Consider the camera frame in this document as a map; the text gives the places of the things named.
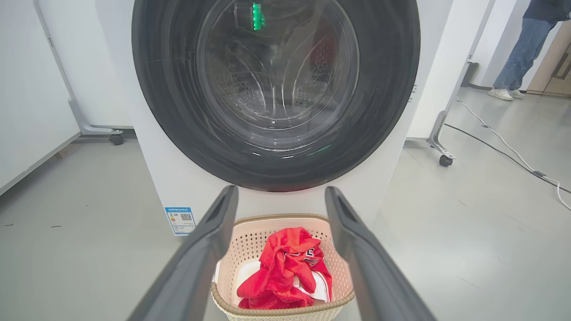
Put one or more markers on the white partition panel on casters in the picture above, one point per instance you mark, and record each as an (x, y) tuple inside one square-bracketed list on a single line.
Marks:
[(446, 67), (80, 67)]

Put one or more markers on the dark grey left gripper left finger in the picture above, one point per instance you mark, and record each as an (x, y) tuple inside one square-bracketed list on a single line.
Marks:
[(192, 272)]

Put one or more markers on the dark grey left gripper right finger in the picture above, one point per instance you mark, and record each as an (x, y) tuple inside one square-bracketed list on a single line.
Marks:
[(374, 276)]

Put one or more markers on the white front-load washing machine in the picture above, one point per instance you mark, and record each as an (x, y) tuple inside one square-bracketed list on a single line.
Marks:
[(178, 187)]

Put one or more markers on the person in blue jeans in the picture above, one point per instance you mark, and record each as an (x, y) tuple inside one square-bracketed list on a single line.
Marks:
[(522, 53)]

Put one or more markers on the red and white jersey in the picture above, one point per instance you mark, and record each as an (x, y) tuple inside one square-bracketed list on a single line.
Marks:
[(281, 272)]

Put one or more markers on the cream perforated laundry basket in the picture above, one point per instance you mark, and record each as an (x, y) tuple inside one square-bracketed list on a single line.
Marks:
[(250, 240)]

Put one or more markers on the washing machine glass door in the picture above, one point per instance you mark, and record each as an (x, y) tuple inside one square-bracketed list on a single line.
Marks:
[(178, 111)]

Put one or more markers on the light wooden door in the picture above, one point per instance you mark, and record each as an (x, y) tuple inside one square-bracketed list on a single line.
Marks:
[(553, 67)]

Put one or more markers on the blue energy label sticker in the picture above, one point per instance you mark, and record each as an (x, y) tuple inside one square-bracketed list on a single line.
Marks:
[(180, 220)]

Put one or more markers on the black text warning sticker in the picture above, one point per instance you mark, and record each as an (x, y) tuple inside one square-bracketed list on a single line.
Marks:
[(413, 92)]

